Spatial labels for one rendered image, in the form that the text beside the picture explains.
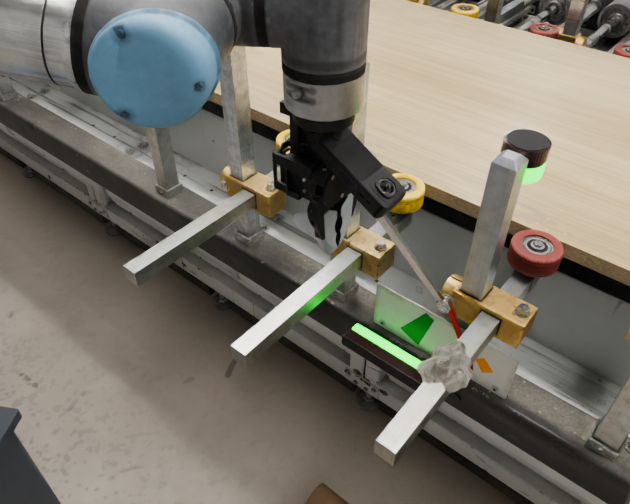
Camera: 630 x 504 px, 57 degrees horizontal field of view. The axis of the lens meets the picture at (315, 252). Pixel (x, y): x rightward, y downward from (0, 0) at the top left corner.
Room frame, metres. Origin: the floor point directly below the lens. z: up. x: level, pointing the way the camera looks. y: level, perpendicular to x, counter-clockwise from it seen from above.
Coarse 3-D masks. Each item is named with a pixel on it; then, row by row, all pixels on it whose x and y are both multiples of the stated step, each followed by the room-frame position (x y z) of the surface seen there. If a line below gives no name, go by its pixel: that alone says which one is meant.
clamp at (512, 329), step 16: (448, 288) 0.62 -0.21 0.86; (496, 288) 0.62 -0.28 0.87; (464, 304) 0.60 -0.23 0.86; (480, 304) 0.58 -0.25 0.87; (496, 304) 0.58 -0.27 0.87; (512, 304) 0.58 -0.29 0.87; (528, 304) 0.58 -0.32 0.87; (464, 320) 0.59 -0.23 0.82; (512, 320) 0.55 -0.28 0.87; (528, 320) 0.55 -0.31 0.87; (496, 336) 0.56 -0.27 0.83; (512, 336) 0.54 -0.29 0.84
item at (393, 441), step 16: (512, 288) 0.63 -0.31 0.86; (528, 288) 0.64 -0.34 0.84; (480, 320) 0.56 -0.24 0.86; (496, 320) 0.56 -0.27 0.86; (464, 336) 0.53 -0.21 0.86; (480, 336) 0.53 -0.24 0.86; (480, 352) 0.52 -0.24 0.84; (432, 384) 0.45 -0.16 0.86; (416, 400) 0.42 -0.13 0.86; (432, 400) 0.42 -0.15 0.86; (400, 416) 0.40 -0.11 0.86; (416, 416) 0.40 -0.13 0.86; (384, 432) 0.38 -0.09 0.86; (400, 432) 0.38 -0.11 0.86; (416, 432) 0.39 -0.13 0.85; (384, 448) 0.36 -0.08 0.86; (400, 448) 0.36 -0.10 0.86
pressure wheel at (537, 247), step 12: (516, 240) 0.69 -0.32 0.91; (528, 240) 0.69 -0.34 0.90; (540, 240) 0.69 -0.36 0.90; (552, 240) 0.69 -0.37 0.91; (516, 252) 0.66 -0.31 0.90; (528, 252) 0.66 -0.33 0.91; (540, 252) 0.66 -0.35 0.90; (552, 252) 0.66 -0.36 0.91; (516, 264) 0.65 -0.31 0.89; (528, 264) 0.64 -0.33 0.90; (540, 264) 0.64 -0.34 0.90; (552, 264) 0.64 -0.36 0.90; (540, 276) 0.64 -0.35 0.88
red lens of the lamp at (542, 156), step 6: (504, 138) 0.66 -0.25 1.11; (504, 144) 0.65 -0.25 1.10; (516, 150) 0.63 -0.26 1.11; (522, 150) 0.63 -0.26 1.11; (546, 150) 0.63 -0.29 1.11; (528, 156) 0.62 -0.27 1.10; (534, 156) 0.62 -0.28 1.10; (540, 156) 0.62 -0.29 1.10; (546, 156) 0.63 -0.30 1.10; (528, 162) 0.62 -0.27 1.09; (534, 162) 0.62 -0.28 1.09; (540, 162) 0.62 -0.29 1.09
